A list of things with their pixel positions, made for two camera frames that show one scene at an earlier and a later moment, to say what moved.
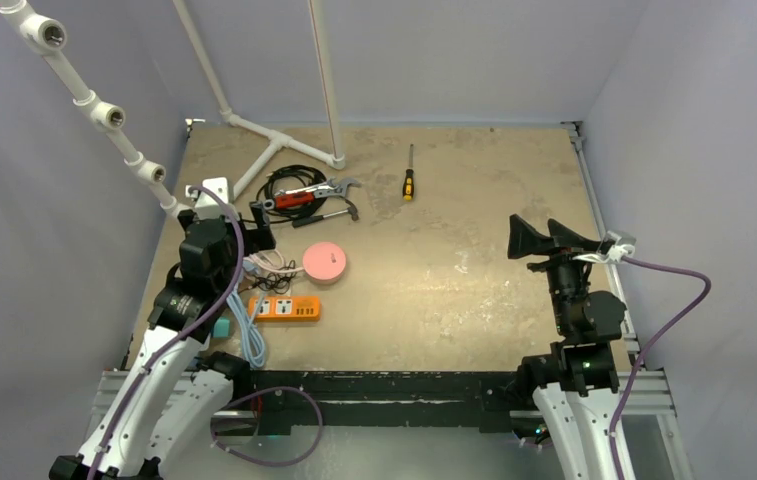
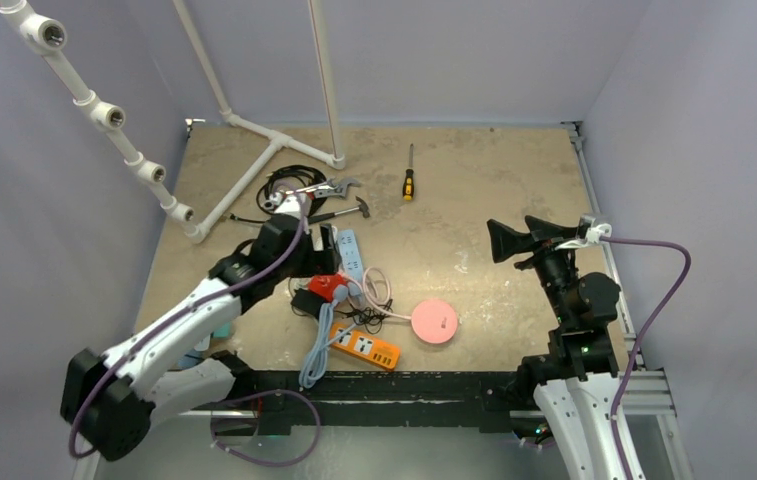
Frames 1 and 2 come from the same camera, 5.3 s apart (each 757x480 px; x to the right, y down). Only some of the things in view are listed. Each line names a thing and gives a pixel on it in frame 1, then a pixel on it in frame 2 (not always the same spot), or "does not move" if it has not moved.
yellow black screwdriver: (409, 184) does not move
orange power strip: (284, 308) → (363, 346)
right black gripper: (564, 259) → (540, 246)
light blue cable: (253, 345) → (315, 362)
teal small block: (222, 328) does not move
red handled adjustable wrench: (309, 192) does not move
